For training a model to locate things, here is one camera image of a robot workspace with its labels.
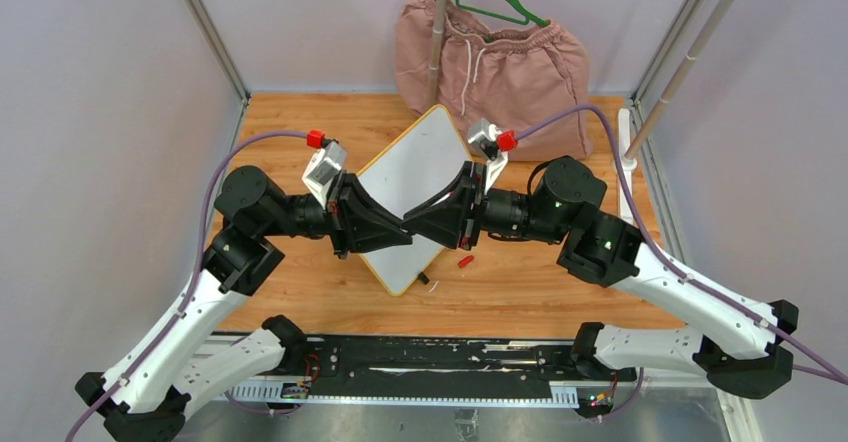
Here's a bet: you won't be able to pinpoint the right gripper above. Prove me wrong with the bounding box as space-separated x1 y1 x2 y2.
400 160 568 250

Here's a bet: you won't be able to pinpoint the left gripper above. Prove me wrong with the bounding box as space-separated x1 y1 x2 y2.
260 170 414 259

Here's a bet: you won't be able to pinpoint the red marker cap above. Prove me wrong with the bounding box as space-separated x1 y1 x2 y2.
457 255 475 268

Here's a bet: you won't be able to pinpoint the yellow framed whiteboard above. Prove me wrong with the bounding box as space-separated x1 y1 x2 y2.
355 102 473 298

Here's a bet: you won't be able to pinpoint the white marker pen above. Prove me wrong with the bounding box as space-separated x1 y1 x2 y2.
433 189 453 204

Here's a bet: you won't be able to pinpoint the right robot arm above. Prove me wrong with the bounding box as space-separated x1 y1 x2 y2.
402 157 798 400

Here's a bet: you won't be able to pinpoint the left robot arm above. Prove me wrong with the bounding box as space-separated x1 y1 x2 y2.
76 166 412 441

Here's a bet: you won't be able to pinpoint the pink shorts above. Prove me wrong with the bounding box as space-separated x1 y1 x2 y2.
395 0 590 133

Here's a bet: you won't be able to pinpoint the clothes rack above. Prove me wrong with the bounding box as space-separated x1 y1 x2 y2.
423 0 764 227

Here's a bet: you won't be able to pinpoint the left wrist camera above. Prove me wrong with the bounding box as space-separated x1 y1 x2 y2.
301 140 348 209

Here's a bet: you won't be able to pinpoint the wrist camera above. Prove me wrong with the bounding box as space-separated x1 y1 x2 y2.
301 140 348 209
467 118 518 193

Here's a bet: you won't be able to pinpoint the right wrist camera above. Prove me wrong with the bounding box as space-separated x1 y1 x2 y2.
467 118 518 193

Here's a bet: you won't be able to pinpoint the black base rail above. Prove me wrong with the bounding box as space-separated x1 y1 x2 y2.
266 335 637 402

